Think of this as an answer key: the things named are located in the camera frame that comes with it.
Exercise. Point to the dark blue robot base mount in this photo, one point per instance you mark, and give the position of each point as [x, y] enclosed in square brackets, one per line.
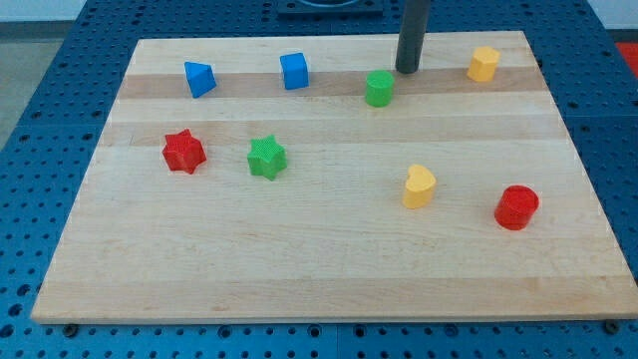
[300, 8]

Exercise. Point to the blue triangle block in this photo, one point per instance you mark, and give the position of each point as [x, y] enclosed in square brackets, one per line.
[200, 78]

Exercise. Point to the light wooden board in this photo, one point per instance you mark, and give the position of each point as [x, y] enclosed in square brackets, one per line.
[329, 239]

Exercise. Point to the red star block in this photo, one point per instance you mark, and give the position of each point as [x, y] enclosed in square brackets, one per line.
[183, 152]

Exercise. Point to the blue cube block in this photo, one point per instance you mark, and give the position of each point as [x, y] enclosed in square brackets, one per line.
[294, 71]

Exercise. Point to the yellow hexagon block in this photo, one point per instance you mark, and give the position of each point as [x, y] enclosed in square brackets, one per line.
[483, 64]

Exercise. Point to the yellow heart block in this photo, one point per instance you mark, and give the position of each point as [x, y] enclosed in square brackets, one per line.
[419, 187]

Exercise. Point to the green cylinder block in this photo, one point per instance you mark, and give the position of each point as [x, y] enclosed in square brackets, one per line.
[379, 88]

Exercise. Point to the red cylinder block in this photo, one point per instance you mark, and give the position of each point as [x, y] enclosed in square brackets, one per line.
[516, 207]

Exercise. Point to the green star block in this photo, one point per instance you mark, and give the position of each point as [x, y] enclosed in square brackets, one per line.
[266, 158]

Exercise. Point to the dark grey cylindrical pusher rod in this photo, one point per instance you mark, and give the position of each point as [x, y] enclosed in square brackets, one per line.
[411, 36]

